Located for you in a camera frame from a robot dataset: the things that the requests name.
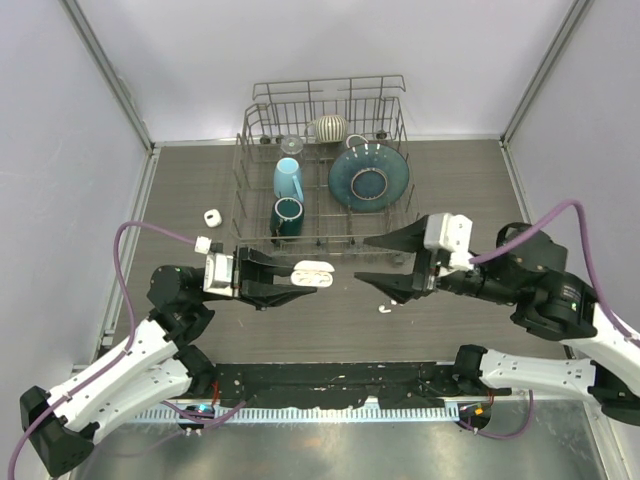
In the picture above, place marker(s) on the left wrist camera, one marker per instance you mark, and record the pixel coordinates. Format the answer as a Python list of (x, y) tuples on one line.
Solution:
[(219, 267)]

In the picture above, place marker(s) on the light blue mug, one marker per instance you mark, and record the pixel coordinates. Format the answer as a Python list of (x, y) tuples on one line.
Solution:
[(287, 179)]

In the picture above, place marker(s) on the wire dish rack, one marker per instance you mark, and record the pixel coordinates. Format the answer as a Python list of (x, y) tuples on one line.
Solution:
[(371, 105)]

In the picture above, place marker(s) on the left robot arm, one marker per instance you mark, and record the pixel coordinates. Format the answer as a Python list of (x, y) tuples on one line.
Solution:
[(158, 360)]

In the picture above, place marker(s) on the clear glass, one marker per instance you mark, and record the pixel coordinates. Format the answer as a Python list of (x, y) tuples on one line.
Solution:
[(291, 145)]

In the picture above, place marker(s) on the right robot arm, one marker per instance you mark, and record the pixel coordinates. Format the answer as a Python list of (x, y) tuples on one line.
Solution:
[(549, 303)]

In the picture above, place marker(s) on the large teal plate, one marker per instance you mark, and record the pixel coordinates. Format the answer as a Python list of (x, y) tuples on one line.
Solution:
[(369, 177)]

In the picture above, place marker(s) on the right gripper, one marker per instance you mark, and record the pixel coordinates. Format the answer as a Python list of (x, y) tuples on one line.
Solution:
[(397, 285)]

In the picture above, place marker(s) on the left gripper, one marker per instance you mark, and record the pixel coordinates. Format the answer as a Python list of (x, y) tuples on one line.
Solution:
[(253, 278)]

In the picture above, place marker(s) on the small white charging case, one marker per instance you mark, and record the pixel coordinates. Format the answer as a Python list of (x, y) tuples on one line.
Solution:
[(213, 218)]

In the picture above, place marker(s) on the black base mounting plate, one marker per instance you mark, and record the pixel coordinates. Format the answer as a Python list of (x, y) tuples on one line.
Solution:
[(336, 385)]

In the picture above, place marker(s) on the white slotted cable duct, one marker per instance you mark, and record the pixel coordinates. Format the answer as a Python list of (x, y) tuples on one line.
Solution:
[(370, 412)]

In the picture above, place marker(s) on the oval white charging case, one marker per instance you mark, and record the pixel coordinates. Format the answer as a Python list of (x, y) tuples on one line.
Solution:
[(312, 273)]

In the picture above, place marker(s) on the striped ceramic mug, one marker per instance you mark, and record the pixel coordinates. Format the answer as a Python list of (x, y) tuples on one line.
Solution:
[(328, 129)]

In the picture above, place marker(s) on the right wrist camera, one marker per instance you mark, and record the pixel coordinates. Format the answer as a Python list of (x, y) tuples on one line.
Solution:
[(450, 233)]

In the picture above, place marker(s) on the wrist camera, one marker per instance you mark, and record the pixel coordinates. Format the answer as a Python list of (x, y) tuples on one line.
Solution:
[(219, 267), (450, 233)]

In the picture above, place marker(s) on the dark teal mug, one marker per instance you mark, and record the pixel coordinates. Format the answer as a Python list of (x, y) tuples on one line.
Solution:
[(287, 218)]

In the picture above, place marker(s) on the small white-rimmed bowl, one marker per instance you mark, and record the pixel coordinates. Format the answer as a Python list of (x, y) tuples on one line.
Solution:
[(355, 140)]

